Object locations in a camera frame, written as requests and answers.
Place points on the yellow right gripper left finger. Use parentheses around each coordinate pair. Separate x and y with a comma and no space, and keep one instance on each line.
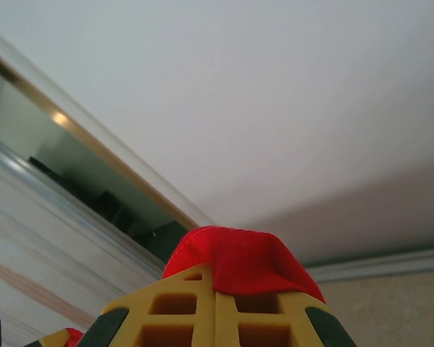
(204,311)

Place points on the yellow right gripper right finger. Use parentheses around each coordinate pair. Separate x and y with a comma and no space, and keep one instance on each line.
(226,318)

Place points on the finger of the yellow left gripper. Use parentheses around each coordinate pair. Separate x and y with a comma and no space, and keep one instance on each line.
(54,339)

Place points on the red t-shirt with bear print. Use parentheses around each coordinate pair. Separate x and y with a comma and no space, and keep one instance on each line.
(246,260)

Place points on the aluminium table edge frame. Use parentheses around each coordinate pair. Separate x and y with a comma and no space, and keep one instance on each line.
(383,264)

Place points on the white door frame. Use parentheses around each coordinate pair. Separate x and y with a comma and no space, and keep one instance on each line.
(94,132)

